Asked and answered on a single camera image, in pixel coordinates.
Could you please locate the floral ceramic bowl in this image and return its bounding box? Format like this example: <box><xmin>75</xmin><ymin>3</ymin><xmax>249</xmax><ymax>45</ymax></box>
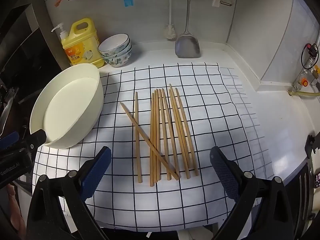
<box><xmin>100</xmin><ymin>42</ymin><xmax>132</xmax><ymax>60</ymax></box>
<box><xmin>98</xmin><ymin>34</ymin><xmax>130</xmax><ymax>55</ymax></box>
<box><xmin>102</xmin><ymin>50</ymin><xmax>132</xmax><ymax>67</ymax></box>

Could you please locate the metal spatula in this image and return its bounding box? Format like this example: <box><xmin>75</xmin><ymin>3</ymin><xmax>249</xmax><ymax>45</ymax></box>
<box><xmin>174</xmin><ymin>0</ymin><xmax>201</xmax><ymax>59</ymax></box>

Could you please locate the yellow gas hose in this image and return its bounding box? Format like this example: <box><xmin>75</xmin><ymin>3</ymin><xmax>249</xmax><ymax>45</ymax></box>
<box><xmin>287</xmin><ymin>89</ymin><xmax>320</xmax><ymax>98</ymax></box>

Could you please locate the black bracket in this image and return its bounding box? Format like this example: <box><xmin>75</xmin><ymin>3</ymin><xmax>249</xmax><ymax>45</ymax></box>
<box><xmin>304</xmin><ymin>134</ymin><xmax>317</xmax><ymax>158</ymax></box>

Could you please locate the person's left hand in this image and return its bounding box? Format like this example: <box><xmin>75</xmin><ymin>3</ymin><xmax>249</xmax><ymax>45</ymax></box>
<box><xmin>6</xmin><ymin>184</ymin><xmax>27</xmax><ymax>232</ymax></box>

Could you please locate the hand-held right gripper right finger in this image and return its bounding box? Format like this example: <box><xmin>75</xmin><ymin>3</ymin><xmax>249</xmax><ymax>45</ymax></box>
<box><xmin>209</xmin><ymin>145</ymin><xmax>295</xmax><ymax>240</ymax></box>

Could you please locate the dark appliance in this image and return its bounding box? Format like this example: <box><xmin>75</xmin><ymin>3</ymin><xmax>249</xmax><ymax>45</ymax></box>
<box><xmin>291</xmin><ymin>152</ymin><xmax>320</xmax><ymax>233</ymax></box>

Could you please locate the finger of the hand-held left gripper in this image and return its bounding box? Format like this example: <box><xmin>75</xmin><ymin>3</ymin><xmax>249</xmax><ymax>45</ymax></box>
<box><xmin>0</xmin><ymin>131</ymin><xmax>20</xmax><ymax>151</ymax></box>
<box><xmin>19</xmin><ymin>129</ymin><xmax>48</xmax><ymax>155</ymax></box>

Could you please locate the yellow dish soap bottle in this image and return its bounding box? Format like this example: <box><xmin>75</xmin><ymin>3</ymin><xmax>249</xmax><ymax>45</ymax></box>
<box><xmin>51</xmin><ymin>17</ymin><xmax>105</xmax><ymax>68</ymax></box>

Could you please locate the bunch of wooden chopsticks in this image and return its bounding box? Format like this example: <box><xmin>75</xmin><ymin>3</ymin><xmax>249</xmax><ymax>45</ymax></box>
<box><xmin>120</xmin><ymin>84</ymin><xmax>200</xmax><ymax>187</ymax></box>

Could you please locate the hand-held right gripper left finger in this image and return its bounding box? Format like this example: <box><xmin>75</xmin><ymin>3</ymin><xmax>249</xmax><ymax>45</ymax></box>
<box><xmin>26</xmin><ymin>146</ymin><xmax>112</xmax><ymax>240</ymax></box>

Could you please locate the white checked cloth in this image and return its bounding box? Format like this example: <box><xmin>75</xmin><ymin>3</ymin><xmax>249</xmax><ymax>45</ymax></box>
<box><xmin>32</xmin><ymin>62</ymin><xmax>273</xmax><ymax>233</ymax></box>

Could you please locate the gas valve assembly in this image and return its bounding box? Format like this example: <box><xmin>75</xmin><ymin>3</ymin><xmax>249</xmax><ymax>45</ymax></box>
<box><xmin>291</xmin><ymin>42</ymin><xmax>320</xmax><ymax>93</ymax></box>

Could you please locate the large white round basin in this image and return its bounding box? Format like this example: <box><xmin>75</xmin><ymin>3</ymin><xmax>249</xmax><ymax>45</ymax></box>
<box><xmin>29</xmin><ymin>64</ymin><xmax>104</xmax><ymax>148</ymax></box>

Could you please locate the white dish brush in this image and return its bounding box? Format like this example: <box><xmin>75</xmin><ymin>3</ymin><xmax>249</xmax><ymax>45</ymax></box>
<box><xmin>164</xmin><ymin>0</ymin><xmax>177</xmax><ymax>40</ymax></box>

